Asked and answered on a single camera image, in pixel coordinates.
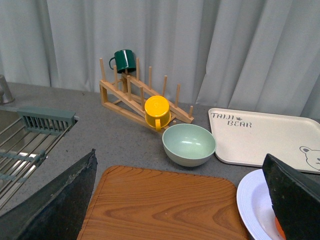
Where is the metal faucet base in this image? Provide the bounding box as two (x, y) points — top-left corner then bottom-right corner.
(0, 74), (15, 105)

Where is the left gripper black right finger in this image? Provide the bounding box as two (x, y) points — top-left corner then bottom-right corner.
(262, 153), (320, 240)

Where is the orange mandarin fruit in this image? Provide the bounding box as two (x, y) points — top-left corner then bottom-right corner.
(274, 217), (287, 240)

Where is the beige bear tray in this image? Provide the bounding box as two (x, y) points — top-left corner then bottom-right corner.
(208, 108), (320, 174)

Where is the yellow mug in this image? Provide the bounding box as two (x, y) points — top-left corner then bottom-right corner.
(144, 95), (171, 132)

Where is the green bowl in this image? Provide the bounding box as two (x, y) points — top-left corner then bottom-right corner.
(162, 123), (217, 167)

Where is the dark green mug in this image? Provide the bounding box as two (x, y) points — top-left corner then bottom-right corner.
(108, 49), (137, 74)

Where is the green sink drying rack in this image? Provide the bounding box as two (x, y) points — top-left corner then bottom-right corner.
(0, 106), (77, 208)

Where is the wooden cutting board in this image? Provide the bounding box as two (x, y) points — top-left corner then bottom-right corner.
(78, 165), (249, 240)

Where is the wooden dish rack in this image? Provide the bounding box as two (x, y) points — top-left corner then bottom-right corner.
(99, 58), (194, 132)

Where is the white round plate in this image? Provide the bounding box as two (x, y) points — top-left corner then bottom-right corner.
(236, 169), (283, 240)

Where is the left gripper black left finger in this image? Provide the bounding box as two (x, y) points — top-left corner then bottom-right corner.
(0, 149), (98, 240)

